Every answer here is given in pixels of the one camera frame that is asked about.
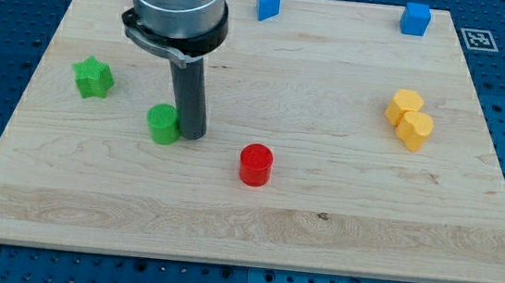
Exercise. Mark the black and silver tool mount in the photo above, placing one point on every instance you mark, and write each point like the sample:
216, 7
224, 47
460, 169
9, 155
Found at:
178, 51

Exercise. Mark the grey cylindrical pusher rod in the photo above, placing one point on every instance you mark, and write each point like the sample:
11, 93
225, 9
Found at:
189, 95

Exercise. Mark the green cylinder block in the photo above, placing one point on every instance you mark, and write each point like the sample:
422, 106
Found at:
163, 122

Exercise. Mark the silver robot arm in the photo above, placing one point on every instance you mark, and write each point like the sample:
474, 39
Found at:
182, 32

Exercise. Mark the wooden board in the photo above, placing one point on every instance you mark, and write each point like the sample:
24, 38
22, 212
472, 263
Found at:
335, 144

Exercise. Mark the green star block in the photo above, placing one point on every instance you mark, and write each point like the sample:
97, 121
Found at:
93, 78

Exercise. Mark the blue triangle block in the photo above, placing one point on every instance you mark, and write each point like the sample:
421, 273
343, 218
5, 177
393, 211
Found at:
267, 9

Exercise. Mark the red cylinder block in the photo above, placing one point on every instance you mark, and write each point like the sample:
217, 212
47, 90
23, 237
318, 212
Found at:
256, 161

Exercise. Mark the yellow hexagon block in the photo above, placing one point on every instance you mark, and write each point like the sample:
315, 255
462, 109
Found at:
401, 102

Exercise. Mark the yellow heart block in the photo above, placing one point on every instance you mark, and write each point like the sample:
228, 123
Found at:
414, 130

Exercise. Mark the blue cube block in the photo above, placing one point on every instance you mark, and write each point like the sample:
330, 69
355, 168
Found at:
415, 19

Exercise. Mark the white fiducial marker tag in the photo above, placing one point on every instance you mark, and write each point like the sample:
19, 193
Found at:
479, 40

